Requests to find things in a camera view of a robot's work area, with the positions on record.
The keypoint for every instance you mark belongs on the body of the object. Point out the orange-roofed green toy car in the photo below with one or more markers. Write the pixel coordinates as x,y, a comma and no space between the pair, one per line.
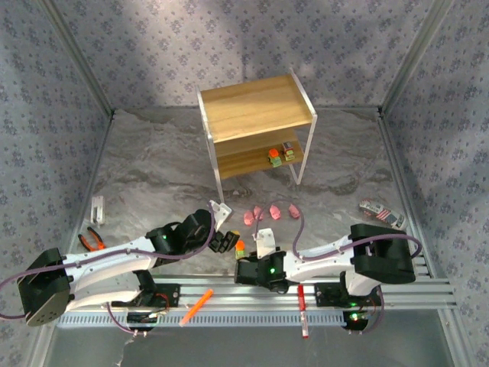
274,157
240,248

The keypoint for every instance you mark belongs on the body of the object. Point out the pink plastic toy pig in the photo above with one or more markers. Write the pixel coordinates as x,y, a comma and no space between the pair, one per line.
275,212
248,218
293,210
258,211

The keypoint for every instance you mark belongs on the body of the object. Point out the small striped toy block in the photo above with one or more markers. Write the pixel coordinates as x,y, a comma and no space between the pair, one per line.
288,151

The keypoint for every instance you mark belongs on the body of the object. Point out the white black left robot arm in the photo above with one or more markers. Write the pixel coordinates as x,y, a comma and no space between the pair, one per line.
107,260

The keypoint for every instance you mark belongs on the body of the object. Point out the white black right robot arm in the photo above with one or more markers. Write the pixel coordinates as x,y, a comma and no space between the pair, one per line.
324,256

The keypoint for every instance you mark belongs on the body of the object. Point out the red white marker pen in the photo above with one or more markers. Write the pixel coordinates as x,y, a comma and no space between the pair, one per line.
301,298

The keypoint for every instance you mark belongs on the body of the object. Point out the orange marker pen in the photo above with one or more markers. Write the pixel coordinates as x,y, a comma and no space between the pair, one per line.
196,307

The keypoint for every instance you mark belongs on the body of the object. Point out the white plastic clip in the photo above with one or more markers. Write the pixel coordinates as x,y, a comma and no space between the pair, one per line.
98,212

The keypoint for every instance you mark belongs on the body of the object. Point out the black controller board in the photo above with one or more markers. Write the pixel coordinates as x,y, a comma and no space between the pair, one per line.
357,322
141,318

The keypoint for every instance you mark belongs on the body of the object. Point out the aluminium extrusion rail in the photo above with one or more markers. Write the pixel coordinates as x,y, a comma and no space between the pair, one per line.
248,290

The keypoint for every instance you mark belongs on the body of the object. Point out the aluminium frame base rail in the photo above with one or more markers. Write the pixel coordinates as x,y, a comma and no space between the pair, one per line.
399,172
96,164

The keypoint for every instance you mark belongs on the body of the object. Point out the wooden two-tier shelf white frame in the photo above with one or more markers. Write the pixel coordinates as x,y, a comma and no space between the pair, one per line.
256,111

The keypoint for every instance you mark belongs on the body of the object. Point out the aluminium frame post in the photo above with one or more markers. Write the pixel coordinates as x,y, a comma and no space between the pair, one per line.
80,57
414,57

